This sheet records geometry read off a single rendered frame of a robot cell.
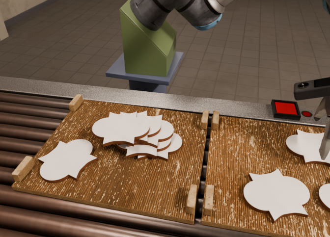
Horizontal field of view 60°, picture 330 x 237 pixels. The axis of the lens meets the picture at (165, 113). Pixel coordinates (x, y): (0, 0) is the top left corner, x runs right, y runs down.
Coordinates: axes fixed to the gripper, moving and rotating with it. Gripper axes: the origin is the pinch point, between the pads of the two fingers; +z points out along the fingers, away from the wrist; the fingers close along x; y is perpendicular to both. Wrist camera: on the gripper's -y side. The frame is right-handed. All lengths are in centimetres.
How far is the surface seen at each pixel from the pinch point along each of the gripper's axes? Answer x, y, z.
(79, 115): -5, -63, 8
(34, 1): 305, -340, 99
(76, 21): 284, -255, 109
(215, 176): -16.0, -21.2, 5.3
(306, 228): -23.4, -2.3, 4.2
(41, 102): -1, -80, 11
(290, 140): 0.9, -4.8, 3.0
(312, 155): -3.2, 0.1, 2.8
